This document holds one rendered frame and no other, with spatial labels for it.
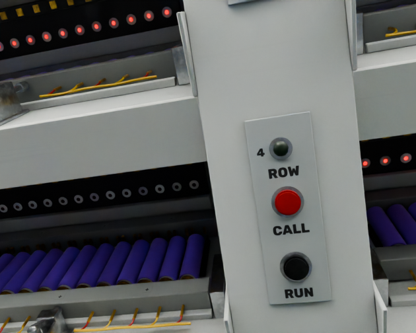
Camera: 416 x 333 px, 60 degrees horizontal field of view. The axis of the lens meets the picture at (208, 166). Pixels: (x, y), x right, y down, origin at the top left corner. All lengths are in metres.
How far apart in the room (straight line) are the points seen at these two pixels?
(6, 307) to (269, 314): 0.24
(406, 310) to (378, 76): 0.18
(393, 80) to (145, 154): 0.16
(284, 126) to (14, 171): 0.19
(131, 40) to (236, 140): 0.24
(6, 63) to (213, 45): 0.32
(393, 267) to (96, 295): 0.25
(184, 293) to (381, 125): 0.20
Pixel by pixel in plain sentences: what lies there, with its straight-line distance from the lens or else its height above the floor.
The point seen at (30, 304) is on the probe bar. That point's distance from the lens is 0.38.
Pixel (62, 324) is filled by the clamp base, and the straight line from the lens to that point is 0.36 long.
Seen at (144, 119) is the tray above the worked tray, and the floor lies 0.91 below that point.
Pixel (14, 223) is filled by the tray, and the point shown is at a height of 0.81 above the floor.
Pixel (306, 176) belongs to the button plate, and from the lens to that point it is 0.23.
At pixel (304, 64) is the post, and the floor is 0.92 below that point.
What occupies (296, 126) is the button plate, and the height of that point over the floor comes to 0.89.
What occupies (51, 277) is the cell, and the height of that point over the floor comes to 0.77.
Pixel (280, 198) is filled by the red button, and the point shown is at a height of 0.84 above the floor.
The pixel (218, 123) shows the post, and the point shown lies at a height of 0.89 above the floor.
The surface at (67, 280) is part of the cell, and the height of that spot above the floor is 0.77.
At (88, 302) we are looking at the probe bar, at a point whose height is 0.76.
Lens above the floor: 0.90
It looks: 7 degrees down
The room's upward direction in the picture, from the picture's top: 9 degrees counter-clockwise
